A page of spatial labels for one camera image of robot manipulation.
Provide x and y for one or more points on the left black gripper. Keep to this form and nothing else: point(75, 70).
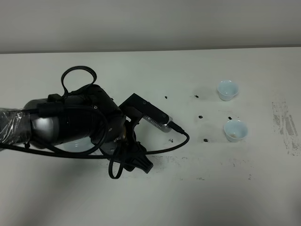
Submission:
point(120, 132)

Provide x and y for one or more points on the pale blue porcelain teapot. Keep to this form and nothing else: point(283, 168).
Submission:
point(79, 145)

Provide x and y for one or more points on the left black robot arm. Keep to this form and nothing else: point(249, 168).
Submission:
point(84, 124)

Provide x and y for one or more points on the near pale blue teacup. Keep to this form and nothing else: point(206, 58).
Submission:
point(235, 130)

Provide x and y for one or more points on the pale blue teacup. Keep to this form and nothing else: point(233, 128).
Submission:
point(235, 130)
point(227, 90)

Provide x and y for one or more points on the far pale blue teacup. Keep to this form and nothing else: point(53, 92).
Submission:
point(227, 90)

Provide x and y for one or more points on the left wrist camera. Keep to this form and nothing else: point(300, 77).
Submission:
point(150, 113)

